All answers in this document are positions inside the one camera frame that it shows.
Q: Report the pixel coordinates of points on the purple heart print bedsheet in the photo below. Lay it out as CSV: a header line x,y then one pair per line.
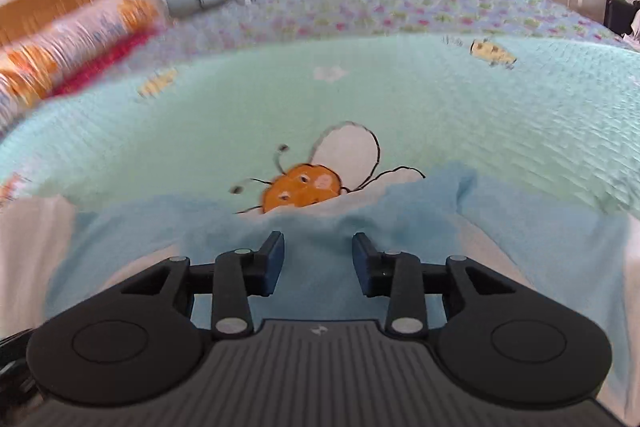
x,y
380,12

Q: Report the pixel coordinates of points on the blue and white t-shirt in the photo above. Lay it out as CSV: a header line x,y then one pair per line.
x,y
320,227

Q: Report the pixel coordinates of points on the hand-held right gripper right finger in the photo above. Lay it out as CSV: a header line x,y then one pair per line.
x,y
364,264

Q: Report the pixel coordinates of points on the black armchair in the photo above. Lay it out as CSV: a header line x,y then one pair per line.
x,y
617,17

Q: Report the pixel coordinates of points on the bee print quilted bedspread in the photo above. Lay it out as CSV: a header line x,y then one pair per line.
x,y
450,107

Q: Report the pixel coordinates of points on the orange floral bolster pillow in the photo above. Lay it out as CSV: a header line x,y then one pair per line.
x,y
50,57

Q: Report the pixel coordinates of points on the wooden headboard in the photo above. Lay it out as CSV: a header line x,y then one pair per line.
x,y
45,2

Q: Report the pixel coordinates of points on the white clothes heap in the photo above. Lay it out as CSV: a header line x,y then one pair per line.
x,y
634,29

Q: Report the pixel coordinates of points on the red pillow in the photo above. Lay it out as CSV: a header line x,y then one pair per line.
x,y
110,57

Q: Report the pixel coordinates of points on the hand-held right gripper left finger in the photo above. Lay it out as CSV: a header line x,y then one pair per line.
x,y
272,264

